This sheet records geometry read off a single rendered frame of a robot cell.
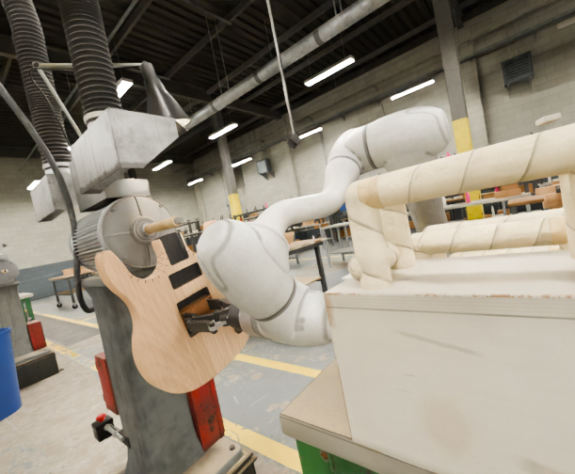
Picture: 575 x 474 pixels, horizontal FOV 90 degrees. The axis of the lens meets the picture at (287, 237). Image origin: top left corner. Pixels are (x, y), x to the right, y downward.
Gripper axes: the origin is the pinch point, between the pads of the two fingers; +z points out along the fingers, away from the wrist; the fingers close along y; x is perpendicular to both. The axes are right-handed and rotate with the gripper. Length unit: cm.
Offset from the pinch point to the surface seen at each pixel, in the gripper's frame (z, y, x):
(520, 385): -67, -16, 6
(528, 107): -116, 1124, 18
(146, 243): 29.5, 7.5, 20.3
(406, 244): -58, -4, 14
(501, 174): -68, -12, 21
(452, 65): 7, 726, 150
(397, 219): -57, -4, 17
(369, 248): -57, -13, 16
